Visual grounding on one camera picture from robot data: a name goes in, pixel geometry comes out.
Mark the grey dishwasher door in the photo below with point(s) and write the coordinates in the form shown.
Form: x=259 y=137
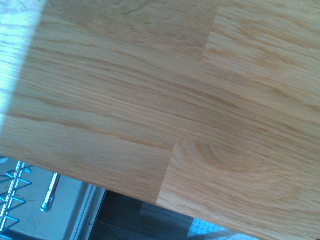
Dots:
x=62 y=207

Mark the metal rack slide rail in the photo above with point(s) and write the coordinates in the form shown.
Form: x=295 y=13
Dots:
x=50 y=190

